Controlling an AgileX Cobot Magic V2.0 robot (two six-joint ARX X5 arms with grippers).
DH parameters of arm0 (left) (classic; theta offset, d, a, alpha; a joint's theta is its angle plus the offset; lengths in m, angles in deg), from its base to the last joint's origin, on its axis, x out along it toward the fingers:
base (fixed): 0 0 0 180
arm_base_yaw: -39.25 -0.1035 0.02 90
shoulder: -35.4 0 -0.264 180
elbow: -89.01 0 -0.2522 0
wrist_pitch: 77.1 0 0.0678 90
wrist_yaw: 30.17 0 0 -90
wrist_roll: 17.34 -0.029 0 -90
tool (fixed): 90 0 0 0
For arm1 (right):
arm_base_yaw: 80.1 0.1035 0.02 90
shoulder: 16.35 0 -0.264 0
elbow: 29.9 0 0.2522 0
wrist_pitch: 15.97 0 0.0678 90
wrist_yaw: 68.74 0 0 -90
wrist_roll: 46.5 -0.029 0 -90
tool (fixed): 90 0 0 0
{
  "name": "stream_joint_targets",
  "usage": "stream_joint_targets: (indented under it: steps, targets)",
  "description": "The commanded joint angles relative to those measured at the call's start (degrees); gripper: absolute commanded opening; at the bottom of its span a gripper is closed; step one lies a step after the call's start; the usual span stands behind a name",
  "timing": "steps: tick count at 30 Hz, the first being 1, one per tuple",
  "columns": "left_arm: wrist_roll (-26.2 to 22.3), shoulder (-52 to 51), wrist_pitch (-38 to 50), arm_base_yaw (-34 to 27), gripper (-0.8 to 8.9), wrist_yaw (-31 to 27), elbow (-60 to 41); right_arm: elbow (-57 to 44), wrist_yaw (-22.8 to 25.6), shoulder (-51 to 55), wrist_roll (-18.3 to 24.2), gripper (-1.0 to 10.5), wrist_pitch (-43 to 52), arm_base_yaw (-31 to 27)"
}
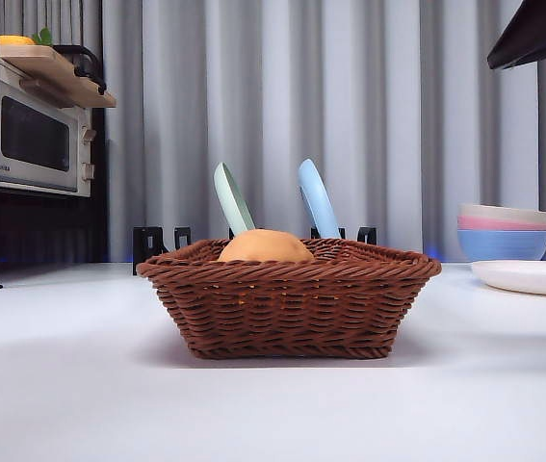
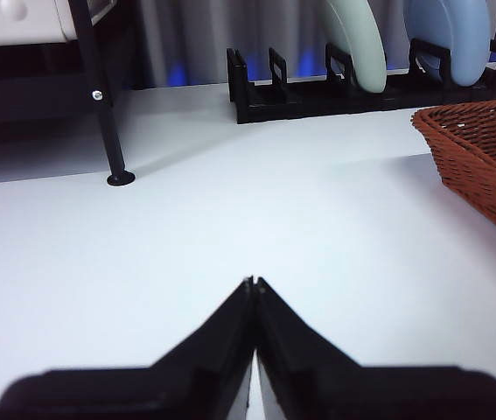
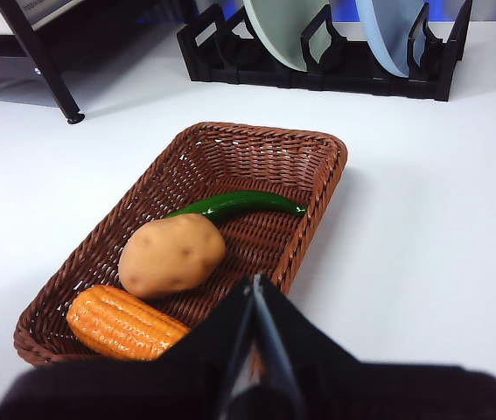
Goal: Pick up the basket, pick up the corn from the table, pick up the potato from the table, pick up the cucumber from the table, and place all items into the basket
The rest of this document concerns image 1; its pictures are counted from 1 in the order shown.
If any brown potato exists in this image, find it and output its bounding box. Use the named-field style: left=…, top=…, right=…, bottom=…
left=217, top=228, right=316, bottom=264

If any brown wicker basket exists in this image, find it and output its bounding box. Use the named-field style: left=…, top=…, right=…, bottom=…
left=136, top=238, right=443, bottom=361

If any beige bowl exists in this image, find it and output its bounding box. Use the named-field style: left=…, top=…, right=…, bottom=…
left=458, top=202, right=546, bottom=225

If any pink bowl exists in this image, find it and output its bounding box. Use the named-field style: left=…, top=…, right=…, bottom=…
left=456, top=215, right=546, bottom=233

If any grey pleated curtain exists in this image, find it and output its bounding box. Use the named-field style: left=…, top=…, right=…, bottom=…
left=0, top=0, right=546, bottom=265

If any blue bowl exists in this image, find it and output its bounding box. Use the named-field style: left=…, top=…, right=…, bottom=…
left=456, top=228, right=546, bottom=264

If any white plate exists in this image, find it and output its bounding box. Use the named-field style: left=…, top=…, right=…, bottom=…
left=471, top=259, right=546, bottom=297

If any light blue plate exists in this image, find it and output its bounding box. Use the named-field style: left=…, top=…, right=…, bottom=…
left=298, top=159, right=342, bottom=241

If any pale green plate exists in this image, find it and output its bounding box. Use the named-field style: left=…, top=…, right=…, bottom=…
left=213, top=162, right=257, bottom=238

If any black dish rack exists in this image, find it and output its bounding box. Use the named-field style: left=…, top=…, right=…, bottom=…
left=132, top=224, right=378, bottom=276

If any wooden cutting board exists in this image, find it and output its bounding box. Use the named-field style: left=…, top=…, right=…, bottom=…
left=0, top=45, right=117, bottom=108

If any beige toaster oven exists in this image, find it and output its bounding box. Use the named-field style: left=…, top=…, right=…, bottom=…
left=0, top=57, right=96, bottom=197

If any yellow fruit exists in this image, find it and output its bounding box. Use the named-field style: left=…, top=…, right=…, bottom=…
left=0, top=33, right=38, bottom=47

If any black pot with handle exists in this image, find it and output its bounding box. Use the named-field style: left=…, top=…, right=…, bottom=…
left=53, top=43, right=109, bottom=95

